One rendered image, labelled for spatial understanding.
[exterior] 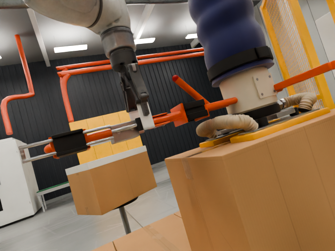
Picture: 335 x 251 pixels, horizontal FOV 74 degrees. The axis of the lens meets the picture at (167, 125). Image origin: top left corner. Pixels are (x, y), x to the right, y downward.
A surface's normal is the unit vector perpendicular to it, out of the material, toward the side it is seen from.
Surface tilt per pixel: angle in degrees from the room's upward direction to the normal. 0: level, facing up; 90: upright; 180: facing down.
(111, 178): 90
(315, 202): 90
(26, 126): 90
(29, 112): 90
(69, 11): 161
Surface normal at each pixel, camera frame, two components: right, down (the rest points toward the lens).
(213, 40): -0.78, -0.07
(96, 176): 0.71, -0.26
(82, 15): 0.56, 0.80
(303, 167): 0.33, -0.16
